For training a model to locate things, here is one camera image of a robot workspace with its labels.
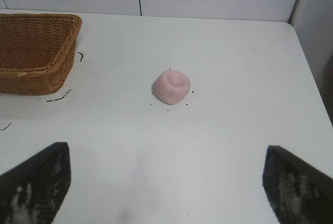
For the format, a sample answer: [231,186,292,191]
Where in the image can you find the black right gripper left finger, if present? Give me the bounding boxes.
[0,141,72,224]

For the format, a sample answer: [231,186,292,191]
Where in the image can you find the pink peach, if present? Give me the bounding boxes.
[151,70,191,105]

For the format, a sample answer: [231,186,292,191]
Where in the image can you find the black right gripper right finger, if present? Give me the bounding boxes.
[262,144,333,224]

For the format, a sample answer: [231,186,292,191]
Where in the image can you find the brown wicker basket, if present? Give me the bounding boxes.
[0,13,83,96]

